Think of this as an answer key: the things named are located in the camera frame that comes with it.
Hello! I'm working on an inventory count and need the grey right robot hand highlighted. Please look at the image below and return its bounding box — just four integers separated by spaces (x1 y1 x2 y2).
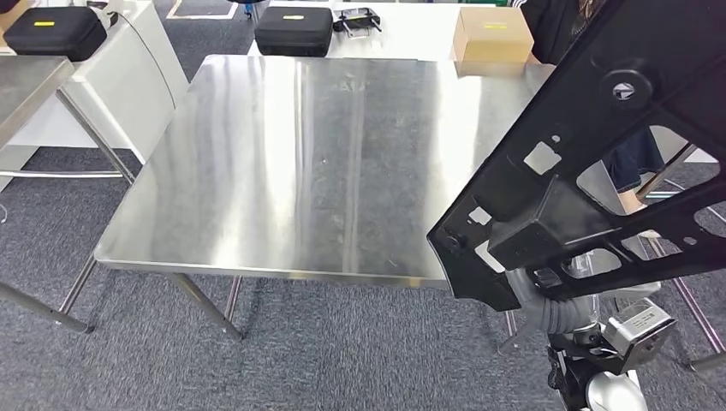
506 269 545 320

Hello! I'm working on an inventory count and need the black plastic frame part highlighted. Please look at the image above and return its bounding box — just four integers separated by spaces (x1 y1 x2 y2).
426 0 726 313

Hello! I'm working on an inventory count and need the stainless steel workbench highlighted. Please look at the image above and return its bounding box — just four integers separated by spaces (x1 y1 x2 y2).
93 53 560 355

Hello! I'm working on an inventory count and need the cardboard box yellow label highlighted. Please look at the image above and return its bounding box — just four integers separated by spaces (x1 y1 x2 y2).
451 6 536 64

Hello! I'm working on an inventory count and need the person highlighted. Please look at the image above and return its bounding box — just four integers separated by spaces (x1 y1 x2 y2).
510 0 668 240

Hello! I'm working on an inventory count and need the black handheld controller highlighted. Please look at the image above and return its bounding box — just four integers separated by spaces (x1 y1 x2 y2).
333 6 383 39

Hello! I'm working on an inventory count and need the black case yellow label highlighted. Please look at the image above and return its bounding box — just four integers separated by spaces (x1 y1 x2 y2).
3 6 109 63
253 6 335 58

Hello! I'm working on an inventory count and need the black stool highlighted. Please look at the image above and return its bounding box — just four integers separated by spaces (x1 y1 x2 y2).
228 0 269 24

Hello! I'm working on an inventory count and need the white device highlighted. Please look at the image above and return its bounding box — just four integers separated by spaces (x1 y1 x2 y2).
85 0 127 31

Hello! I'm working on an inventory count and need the plain cardboard box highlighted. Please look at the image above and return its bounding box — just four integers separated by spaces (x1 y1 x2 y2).
0 0 36 52

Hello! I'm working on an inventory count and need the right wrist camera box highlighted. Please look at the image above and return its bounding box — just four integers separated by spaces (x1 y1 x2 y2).
602 301 678 376

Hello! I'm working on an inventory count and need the thin dark desk cable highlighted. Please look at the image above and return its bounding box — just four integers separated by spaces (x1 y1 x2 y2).
115 11 179 110

